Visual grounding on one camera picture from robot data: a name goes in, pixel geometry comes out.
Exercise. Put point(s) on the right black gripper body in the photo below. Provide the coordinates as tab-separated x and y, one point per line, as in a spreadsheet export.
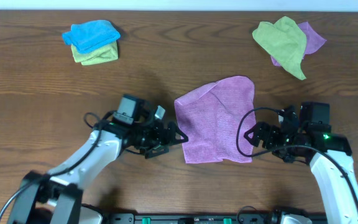
288	138

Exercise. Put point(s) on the crumpled green cloth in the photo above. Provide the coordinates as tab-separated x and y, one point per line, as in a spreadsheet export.
263	35

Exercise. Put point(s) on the purple microfiber cloth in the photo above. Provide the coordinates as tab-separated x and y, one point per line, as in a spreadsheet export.
210	116

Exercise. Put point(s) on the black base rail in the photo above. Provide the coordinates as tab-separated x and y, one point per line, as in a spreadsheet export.
129	218

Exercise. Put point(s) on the folded blue cloth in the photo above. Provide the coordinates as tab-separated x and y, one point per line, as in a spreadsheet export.
91	35

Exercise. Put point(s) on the folded green cloth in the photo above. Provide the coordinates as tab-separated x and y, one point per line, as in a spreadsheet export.
103	54

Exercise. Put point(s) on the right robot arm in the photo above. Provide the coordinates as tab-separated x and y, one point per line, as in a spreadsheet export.
307	138

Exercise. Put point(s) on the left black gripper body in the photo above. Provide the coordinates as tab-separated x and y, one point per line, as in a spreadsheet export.
163	137

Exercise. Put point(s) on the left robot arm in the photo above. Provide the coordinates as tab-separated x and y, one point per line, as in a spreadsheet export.
56	196

